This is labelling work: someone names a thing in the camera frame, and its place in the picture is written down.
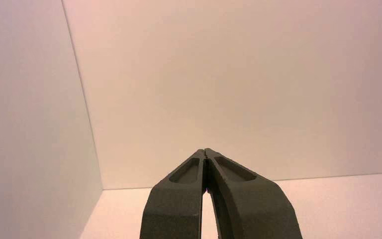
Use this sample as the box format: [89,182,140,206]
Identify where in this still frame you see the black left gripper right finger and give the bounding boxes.
[205,148,303,239]

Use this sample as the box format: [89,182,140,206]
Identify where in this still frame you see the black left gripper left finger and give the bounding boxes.
[140,149,206,239]

